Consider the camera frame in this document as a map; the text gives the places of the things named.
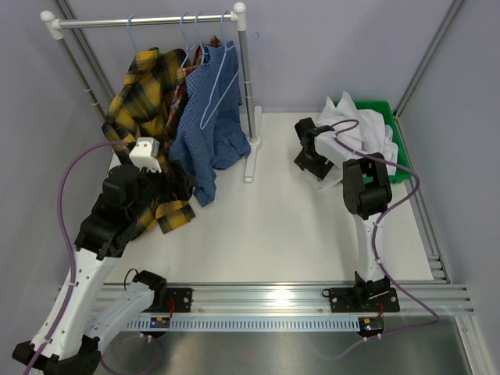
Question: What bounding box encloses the hanger of red shirt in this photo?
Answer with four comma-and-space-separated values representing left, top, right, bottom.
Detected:
180, 12, 199, 68

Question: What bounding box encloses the slotted cable duct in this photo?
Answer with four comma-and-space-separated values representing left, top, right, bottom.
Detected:
118, 315, 361, 333

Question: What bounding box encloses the aluminium mounting rail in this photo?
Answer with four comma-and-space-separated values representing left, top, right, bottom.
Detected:
93, 280, 476, 316

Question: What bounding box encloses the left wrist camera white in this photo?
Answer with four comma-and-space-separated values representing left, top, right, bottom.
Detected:
129, 137, 162, 173

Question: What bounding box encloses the red plaid shirt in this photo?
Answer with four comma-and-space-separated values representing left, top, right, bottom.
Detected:
164, 47, 209, 148

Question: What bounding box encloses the white shirt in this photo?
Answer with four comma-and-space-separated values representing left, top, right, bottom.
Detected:
315, 91, 398, 193

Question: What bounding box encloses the clothes rack metal white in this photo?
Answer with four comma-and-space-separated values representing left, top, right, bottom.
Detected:
39, 2, 263, 184

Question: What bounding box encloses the yellow black plaid shirt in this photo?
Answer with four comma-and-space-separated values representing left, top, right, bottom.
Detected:
102, 47, 195, 236

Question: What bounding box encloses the hanger of yellow shirt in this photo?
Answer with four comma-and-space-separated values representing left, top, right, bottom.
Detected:
126, 14, 139, 54

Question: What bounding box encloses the hanger of blue shirt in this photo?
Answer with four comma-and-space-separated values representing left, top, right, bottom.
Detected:
195, 12, 211, 66

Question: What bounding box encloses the light blue hanger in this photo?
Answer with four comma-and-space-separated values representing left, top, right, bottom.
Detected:
199, 10, 261, 129

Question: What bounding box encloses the green plastic bin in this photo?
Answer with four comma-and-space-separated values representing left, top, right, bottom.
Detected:
353, 101, 410, 168

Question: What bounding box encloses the blue checked shirt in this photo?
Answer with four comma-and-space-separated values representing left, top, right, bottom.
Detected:
169, 41, 250, 206

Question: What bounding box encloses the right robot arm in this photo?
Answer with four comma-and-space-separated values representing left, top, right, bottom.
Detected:
294, 117, 392, 313

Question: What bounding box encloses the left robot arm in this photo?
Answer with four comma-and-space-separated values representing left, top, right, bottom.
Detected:
12, 163, 194, 374

